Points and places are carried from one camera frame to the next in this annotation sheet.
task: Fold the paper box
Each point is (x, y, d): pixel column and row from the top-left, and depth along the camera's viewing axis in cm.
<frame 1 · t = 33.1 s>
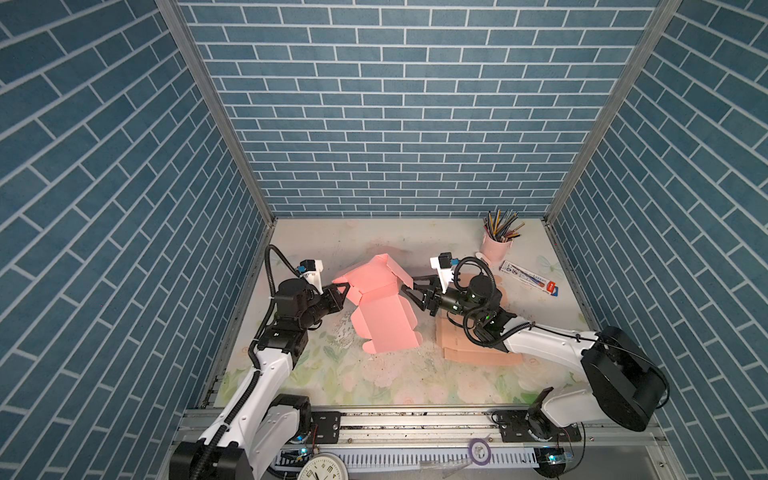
left hand: (351, 285, 79), fingers closed
right hand: (403, 283, 74), fingers open
pink flat paper box: (384, 316, 80), point 15 cm above the table
orange flat paper box: (455, 347, 88), on the table
pink pencil cup: (493, 250, 105), point 7 cm above the table
white toothpaste tube: (528, 277, 104), point 2 cm above the table
coloured pencils bundle: (500, 225, 106), point 12 cm above the table

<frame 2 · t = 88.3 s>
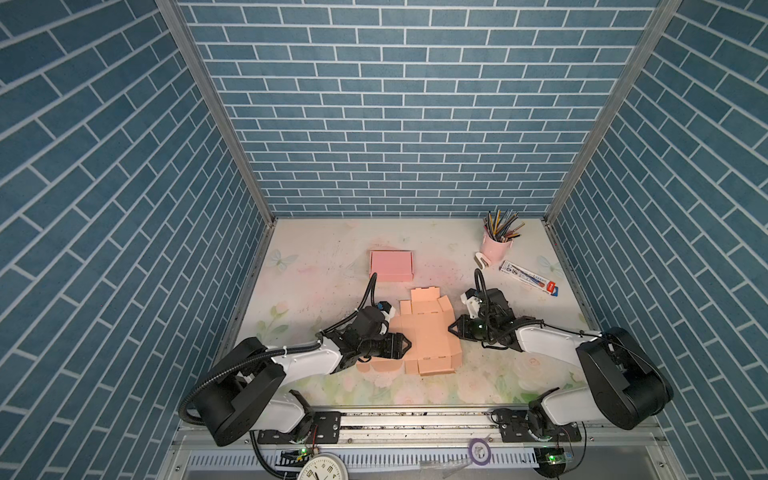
left hand: (404, 346, 85), fingers open
right hand: (448, 325, 90), fingers closed
pink flat paper box: (392, 265, 104), point 4 cm above the table
orange flat paper box: (434, 349, 89), on the table
the other named things where they were.

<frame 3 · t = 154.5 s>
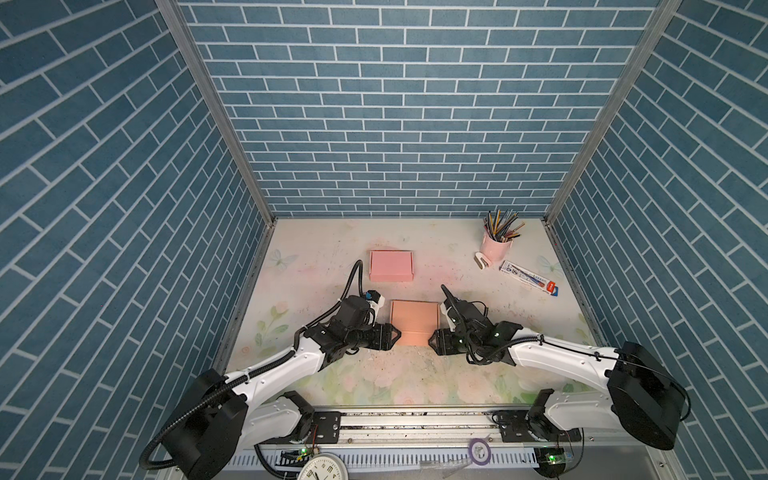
left hand: (393, 334, 82), fingers open
right hand: (432, 339, 84), fingers open
orange flat paper box: (415, 320, 91), point 4 cm above the table
the other named things where they were.

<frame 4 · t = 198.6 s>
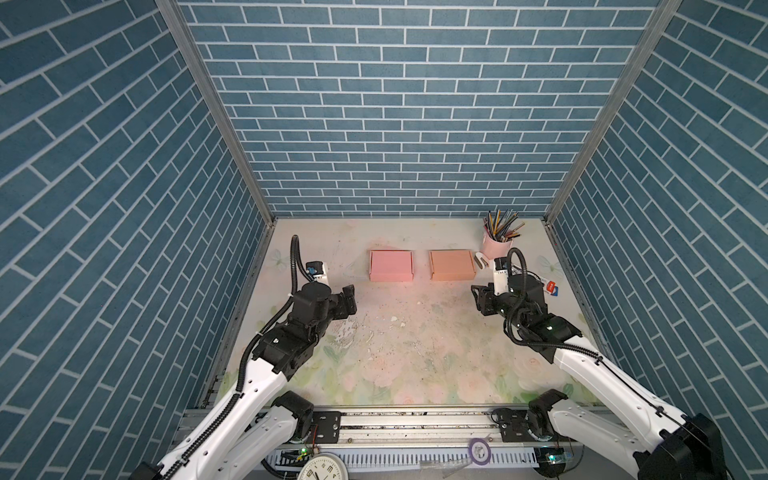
left hand: (343, 289, 76), fingers open
right hand: (478, 283, 81), fingers open
orange flat paper box: (452, 259, 107), point 3 cm above the table
the other named things where they were.

